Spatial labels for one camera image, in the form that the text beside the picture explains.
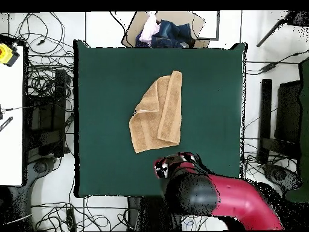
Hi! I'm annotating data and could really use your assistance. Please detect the black cable tangle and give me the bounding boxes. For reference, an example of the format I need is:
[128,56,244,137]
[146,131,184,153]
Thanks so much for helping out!
[8,11,74,112]

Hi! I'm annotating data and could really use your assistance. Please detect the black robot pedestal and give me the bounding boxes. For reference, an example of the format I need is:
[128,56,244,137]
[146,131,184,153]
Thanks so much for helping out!
[127,196,183,231]

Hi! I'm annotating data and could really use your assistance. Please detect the white desk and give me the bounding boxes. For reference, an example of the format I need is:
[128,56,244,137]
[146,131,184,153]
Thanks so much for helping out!
[0,45,25,186]

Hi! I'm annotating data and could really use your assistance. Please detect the cardboard box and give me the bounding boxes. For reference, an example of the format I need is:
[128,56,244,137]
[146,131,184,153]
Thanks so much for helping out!
[120,10,211,48]

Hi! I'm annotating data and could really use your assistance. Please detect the black tripod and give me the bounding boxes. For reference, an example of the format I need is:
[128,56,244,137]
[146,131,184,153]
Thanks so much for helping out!
[256,10,309,48]

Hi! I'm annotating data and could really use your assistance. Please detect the black power strip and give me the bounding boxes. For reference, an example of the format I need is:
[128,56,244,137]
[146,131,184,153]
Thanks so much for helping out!
[66,208,77,231]

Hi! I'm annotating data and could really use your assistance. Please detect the black power adapter with cable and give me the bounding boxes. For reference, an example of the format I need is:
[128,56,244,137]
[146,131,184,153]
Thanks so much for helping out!
[246,49,309,74]

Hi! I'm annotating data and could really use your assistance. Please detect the yellow emergency stop button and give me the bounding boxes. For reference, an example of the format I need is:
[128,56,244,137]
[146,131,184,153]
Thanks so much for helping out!
[0,43,21,68]

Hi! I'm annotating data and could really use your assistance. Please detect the dark green table cloth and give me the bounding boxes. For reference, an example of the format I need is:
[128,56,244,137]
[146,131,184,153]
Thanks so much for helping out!
[73,39,247,199]

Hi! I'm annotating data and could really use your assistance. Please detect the black cable bundle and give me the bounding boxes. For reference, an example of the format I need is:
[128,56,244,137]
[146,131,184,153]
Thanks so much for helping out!
[241,144,290,194]

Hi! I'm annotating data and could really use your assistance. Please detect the black label strip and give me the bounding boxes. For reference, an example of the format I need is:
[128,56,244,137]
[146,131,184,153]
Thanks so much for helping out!
[0,116,13,132]

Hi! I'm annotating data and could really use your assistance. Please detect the green cloth covered stand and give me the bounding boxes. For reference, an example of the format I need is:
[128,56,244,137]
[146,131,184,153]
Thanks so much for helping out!
[285,56,309,202]

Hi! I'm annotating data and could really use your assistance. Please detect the black metal frame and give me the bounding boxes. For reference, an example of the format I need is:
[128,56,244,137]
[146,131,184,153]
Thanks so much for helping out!
[25,69,73,159]
[256,79,302,165]

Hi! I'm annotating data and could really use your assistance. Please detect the tan terry towel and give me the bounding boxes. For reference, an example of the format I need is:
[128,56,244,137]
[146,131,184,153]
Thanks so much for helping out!
[128,70,183,154]

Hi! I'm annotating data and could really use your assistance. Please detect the pale pink garment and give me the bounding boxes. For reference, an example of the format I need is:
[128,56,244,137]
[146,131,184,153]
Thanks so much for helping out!
[139,13,161,45]

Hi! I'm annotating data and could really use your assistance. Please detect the blue jeans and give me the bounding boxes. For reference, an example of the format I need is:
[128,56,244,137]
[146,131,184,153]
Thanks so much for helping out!
[135,19,196,48]

